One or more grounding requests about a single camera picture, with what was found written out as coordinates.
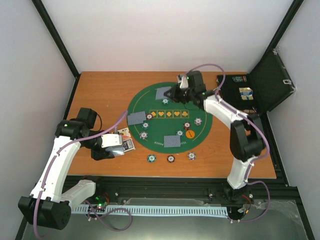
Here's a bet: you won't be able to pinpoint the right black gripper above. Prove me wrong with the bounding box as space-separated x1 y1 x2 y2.
163 84 194 105

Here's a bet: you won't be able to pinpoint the face-down cards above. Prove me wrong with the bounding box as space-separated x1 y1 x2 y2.
155 86 171 100
127 111 146 126
163 135 181 148

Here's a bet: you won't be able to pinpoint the grey card box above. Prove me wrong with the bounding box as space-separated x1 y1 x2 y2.
105 146 125 157

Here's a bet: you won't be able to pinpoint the orange big blind button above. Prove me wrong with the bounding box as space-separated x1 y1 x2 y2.
185 129 196 139

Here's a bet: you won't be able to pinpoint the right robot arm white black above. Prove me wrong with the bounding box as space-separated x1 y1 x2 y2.
163 85 270 203

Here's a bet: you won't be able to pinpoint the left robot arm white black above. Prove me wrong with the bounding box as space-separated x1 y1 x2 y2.
18 107 114 230

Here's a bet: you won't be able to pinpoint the round green poker mat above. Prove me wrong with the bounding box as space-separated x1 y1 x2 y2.
128 82 213 154

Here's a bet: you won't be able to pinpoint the blue playing card deck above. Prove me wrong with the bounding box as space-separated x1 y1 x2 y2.
122 138 136 153

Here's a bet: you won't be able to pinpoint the green controller board with LEDs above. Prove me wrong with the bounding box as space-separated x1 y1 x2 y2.
95 192 110 210

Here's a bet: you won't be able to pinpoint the teal poker chip stack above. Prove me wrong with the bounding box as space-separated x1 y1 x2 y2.
147 154 157 163

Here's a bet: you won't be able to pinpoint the red poker chip stack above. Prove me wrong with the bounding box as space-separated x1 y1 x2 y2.
167 155 175 163

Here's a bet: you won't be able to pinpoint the white poker chip stack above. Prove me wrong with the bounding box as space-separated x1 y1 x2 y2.
187 152 197 160

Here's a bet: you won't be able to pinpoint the teal chips in case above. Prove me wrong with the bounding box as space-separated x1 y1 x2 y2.
232 75 247 83

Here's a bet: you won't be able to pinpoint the card deck in case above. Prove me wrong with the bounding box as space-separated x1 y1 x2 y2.
239 87 254 101

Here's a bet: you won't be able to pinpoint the red chips in case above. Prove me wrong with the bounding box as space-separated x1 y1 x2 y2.
243 109 257 114

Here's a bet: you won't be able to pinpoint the black poker case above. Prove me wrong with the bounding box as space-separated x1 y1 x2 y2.
216 47 296 114

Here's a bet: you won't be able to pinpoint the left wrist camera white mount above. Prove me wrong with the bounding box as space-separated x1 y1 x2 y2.
101 133 123 148

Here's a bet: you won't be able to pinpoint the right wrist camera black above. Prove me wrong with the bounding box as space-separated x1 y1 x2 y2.
177 70 206 93

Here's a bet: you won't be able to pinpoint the light blue cable duct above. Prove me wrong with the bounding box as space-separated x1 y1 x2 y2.
71 202 229 217

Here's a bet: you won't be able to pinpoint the black aluminium frame rail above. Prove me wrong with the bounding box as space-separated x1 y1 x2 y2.
62 174 301 208

